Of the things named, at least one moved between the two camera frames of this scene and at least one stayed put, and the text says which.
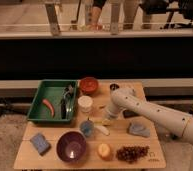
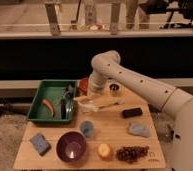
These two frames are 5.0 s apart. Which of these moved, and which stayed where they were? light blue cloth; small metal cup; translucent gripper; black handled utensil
Moved: translucent gripper
Stayed: small metal cup; light blue cloth; black handled utensil
